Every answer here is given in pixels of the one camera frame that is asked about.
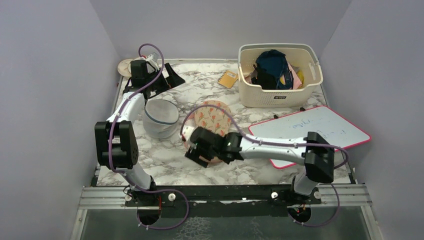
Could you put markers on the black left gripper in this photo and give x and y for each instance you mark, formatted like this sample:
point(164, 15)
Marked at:
point(173, 80)

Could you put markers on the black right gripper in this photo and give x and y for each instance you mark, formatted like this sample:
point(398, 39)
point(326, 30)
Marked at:
point(197, 150)

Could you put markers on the floral mesh laundry bag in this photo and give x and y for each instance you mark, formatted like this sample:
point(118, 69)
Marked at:
point(209, 118)

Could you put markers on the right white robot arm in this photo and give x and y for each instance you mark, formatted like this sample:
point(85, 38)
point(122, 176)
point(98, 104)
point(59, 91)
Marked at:
point(312, 152)

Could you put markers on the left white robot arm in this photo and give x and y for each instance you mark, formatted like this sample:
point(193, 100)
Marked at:
point(115, 138)

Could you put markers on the white cylindrical mesh bag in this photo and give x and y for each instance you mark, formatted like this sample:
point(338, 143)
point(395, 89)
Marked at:
point(160, 118)

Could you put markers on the cream plastic laundry basket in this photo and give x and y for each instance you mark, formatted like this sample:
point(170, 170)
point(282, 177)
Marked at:
point(299, 56)

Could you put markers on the rear round wooden coaster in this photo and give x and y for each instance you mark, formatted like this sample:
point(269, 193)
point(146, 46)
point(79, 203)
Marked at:
point(122, 68)

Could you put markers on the yellow spiral notebook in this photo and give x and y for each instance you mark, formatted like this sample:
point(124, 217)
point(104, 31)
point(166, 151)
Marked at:
point(228, 79)

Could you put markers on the black garment in basket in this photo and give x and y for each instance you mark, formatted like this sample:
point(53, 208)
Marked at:
point(264, 80)

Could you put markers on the dark blue garment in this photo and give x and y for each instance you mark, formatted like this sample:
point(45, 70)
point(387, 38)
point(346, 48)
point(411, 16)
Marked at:
point(274, 62)

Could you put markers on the pink garment in basket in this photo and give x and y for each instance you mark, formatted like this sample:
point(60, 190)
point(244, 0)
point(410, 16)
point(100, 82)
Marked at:
point(296, 82)

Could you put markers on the yellow garment in basket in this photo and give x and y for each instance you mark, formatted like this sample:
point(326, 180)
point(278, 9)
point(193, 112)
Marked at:
point(301, 76)

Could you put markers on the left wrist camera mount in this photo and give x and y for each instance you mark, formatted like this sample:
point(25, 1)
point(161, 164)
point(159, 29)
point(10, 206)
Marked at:
point(152, 62)

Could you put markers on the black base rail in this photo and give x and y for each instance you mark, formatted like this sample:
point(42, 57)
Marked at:
point(219, 201)

